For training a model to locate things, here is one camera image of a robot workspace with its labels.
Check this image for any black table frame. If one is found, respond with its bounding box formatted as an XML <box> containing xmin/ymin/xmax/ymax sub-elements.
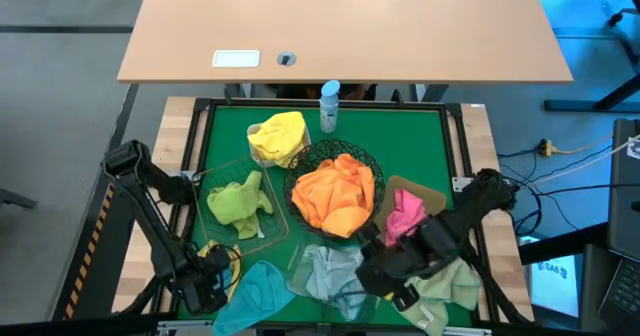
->
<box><xmin>149</xmin><ymin>95</ymin><xmax>534</xmax><ymax>327</ymax></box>

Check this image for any white rectangular desk plate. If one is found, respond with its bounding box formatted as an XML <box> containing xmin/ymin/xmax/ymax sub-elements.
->
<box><xmin>212</xmin><ymin>49</ymin><xmax>262</xmax><ymax>69</ymax></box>

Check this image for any sage green microfiber towel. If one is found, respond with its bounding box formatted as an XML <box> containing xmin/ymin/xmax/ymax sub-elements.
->
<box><xmin>399</xmin><ymin>258</ymin><xmax>482</xmax><ymax>336</ymax></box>

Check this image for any dark grey laptop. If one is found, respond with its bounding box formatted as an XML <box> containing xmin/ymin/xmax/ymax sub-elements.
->
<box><xmin>606</xmin><ymin>118</ymin><xmax>640</xmax><ymax>263</ymax></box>

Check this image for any white plastic bin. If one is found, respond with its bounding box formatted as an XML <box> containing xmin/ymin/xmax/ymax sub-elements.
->
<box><xmin>246</xmin><ymin>120</ymin><xmax>312</xmax><ymax>170</ymax></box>

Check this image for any spray bottle with blue cap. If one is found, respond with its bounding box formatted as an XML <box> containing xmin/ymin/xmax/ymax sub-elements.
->
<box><xmin>318</xmin><ymin>79</ymin><xmax>342</xmax><ymax>135</ymax></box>

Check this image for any clear plastic bin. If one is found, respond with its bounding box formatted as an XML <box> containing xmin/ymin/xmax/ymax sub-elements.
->
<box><xmin>286</xmin><ymin>239</ymin><xmax>389</xmax><ymax>323</ymax></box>

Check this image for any thin black cable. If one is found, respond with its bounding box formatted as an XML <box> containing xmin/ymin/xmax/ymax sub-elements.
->
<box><xmin>519</xmin><ymin>180</ymin><xmax>640</xmax><ymax>200</ymax></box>

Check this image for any teal microfiber towel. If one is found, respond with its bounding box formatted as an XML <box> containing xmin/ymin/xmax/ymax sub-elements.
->
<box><xmin>212</xmin><ymin>259</ymin><xmax>300</xmax><ymax>336</ymax></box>

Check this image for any beige wooden desk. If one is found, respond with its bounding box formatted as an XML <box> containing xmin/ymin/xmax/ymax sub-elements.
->
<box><xmin>117</xmin><ymin>0</ymin><xmax>575</xmax><ymax>85</ymax></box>

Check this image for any tan rectangular tray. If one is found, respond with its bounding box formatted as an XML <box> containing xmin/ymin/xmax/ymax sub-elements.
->
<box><xmin>372</xmin><ymin>174</ymin><xmax>448</xmax><ymax>237</ymax></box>

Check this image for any copper wire basket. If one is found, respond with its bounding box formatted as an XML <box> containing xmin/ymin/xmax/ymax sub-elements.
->
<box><xmin>192</xmin><ymin>155</ymin><xmax>291</xmax><ymax>257</ymax></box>

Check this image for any yellow black hazard strip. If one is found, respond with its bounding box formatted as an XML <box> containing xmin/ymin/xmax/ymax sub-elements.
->
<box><xmin>62</xmin><ymin>185</ymin><xmax>117</xmax><ymax>322</ymax></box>

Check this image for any black wire basket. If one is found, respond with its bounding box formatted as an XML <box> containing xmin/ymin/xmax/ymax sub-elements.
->
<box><xmin>282</xmin><ymin>137</ymin><xmax>387</xmax><ymax>241</ymax></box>

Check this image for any grey-blue microfiber towel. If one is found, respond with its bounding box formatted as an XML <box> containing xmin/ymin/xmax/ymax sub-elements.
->
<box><xmin>303</xmin><ymin>244</ymin><xmax>369</xmax><ymax>302</ymax></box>

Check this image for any black furniture leg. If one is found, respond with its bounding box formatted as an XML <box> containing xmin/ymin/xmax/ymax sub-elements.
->
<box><xmin>0</xmin><ymin>188</ymin><xmax>39</xmax><ymax>210</ymax></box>

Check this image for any green table mat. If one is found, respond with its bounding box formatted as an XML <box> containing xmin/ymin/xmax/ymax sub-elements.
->
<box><xmin>177</xmin><ymin>104</ymin><xmax>475</xmax><ymax>326</ymax></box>

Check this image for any white cable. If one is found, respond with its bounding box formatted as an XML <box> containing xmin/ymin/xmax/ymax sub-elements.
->
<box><xmin>519</xmin><ymin>135</ymin><xmax>640</xmax><ymax>185</ymax></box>

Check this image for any white labelled box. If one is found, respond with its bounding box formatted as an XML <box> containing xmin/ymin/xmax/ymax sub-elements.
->
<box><xmin>528</xmin><ymin>253</ymin><xmax>585</xmax><ymax>318</ymax></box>

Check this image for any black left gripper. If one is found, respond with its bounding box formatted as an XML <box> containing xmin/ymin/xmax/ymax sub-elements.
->
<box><xmin>172</xmin><ymin>250</ymin><xmax>232</xmax><ymax>316</ymax></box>

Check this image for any black keyboard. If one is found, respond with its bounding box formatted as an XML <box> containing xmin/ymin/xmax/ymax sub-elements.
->
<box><xmin>597</xmin><ymin>255</ymin><xmax>640</xmax><ymax>330</ymax></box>

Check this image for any yellow power plug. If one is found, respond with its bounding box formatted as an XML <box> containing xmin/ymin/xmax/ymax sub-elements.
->
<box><xmin>535</xmin><ymin>138</ymin><xmax>559</xmax><ymax>158</ymax></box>

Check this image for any black desk foot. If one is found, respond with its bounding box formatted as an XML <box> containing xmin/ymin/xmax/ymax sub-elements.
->
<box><xmin>543</xmin><ymin>73</ymin><xmax>640</xmax><ymax>113</ymax></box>

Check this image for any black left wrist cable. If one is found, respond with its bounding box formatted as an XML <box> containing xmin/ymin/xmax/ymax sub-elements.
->
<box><xmin>212</xmin><ymin>243</ymin><xmax>245</xmax><ymax>297</ymax></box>

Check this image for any beige cable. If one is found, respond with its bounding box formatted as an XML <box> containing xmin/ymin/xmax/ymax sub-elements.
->
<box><xmin>554</xmin><ymin>134</ymin><xmax>614</xmax><ymax>156</ymax></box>

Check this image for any blue cable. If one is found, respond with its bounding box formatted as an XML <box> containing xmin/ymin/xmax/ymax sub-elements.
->
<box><xmin>512</xmin><ymin>175</ymin><xmax>544</xmax><ymax>237</ymax></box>

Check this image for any black cable bundle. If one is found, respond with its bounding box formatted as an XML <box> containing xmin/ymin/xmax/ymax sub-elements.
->
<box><xmin>119</xmin><ymin>270</ymin><xmax>176</xmax><ymax>317</ymax></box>
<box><xmin>459</xmin><ymin>245</ymin><xmax>534</xmax><ymax>325</ymax></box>

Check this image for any lime green microfiber towel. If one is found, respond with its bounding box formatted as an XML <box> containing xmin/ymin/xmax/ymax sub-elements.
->
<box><xmin>206</xmin><ymin>170</ymin><xmax>275</xmax><ymax>241</ymax></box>

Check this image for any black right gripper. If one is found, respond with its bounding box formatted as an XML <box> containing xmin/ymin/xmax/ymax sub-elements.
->
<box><xmin>357</xmin><ymin>215</ymin><xmax>461</xmax><ymax>312</ymax></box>

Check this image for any black chair base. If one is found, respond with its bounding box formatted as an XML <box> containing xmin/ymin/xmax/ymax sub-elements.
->
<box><xmin>607</xmin><ymin>5</ymin><xmax>640</xmax><ymax>72</ymax></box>

